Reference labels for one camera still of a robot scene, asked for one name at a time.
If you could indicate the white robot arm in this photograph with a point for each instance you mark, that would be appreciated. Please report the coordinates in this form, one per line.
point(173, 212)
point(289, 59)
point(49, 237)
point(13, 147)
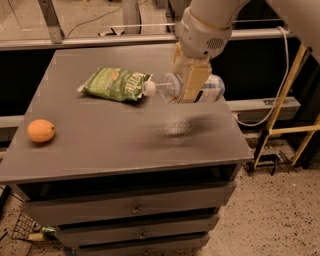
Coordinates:
point(248, 74)

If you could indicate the wire basket on floor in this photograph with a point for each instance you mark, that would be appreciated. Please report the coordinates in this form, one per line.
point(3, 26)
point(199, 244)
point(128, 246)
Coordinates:
point(26, 229)

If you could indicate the grey drawer cabinet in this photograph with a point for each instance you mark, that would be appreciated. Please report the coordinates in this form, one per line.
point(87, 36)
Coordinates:
point(120, 179)

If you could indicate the orange fruit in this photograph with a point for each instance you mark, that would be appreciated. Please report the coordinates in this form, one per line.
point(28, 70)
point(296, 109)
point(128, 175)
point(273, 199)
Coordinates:
point(40, 130)

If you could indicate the yellow metal cart frame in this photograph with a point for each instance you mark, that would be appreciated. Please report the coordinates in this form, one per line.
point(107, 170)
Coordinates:
point(284, 110)

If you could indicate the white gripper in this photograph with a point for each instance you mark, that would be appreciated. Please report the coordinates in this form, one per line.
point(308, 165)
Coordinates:
point(202, 39)

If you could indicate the green chip bag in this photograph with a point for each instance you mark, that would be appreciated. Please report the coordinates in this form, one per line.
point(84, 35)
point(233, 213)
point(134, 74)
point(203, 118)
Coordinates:
point(115, 84)

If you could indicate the grey metal railing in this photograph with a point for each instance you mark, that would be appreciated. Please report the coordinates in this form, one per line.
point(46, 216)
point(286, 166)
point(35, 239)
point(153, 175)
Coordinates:
point(49, 24)

